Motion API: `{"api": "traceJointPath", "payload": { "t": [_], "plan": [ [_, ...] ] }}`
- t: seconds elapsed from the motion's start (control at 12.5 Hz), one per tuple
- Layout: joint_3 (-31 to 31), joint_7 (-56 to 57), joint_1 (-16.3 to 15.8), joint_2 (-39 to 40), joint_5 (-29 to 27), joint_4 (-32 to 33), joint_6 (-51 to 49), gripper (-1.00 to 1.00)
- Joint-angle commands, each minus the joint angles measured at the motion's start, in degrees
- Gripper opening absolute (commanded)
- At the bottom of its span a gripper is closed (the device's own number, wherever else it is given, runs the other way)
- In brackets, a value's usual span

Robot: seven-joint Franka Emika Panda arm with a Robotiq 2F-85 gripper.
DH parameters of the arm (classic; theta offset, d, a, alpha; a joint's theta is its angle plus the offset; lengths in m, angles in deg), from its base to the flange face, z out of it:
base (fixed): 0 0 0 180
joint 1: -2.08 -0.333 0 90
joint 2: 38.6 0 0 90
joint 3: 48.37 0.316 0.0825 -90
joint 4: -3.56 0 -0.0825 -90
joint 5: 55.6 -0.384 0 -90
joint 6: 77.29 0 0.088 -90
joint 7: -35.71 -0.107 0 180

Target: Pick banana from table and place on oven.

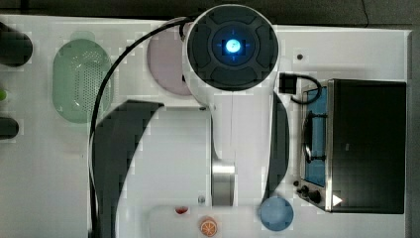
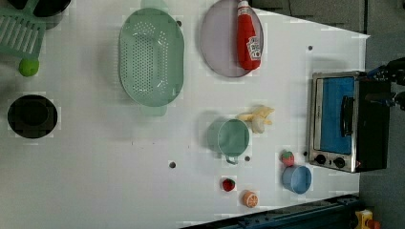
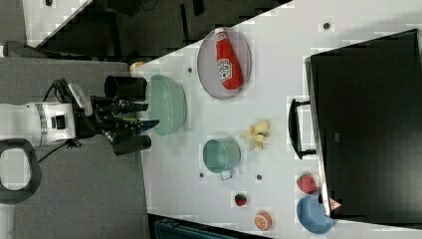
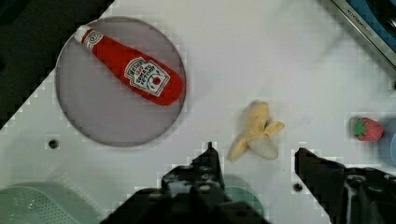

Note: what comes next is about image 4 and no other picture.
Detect blue bowl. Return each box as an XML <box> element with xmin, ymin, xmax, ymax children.
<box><xmin>378</xmin><ymin>119</ymin><xmax>396</xmax><ymax>165</ymax></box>

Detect red plush ketchup bottle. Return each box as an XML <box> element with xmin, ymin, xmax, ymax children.
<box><xmin>74</xmin><ymin>25</ymin><xmax>184</xmax><ymax>106</ymax></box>

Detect pink plush strawberry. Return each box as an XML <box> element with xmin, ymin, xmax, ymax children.
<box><xmin>352</xmin><ymin>118</ymin><xmax>384</xmax><ymax>142</ymax></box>

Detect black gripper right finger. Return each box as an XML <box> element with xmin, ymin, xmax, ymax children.
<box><xmin>294</xmin><ymin>147</ymin><xmax>396</xmax><ymax>224</ymax></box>

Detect green cup with handle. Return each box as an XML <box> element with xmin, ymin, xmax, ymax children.
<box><xmin>224</xmin><ymin>175</ymin><xmax>264</xmax><ymax>216</ymax></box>

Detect green perforated colander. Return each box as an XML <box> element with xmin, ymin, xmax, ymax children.
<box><xmin>0</xmin><ymin>182</ymin><xmax>100</xmax><ymax>224</ymax></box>

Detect yellow plush banana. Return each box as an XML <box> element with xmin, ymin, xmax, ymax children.
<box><xmin>228</xmin><ymin>102</ymin><xmax>285</xmax><ymax>161</ymax></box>

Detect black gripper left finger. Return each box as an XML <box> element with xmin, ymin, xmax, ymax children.
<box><xmin>161</xmin><ymin>142</ymin><xmax>225</xmax><ymax>200</ymax></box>

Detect grey round plate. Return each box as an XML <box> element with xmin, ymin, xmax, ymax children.
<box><xmin>55</xmin><ymin>17</ymin><xmax>187</xmax><ymax>147</ymax></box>

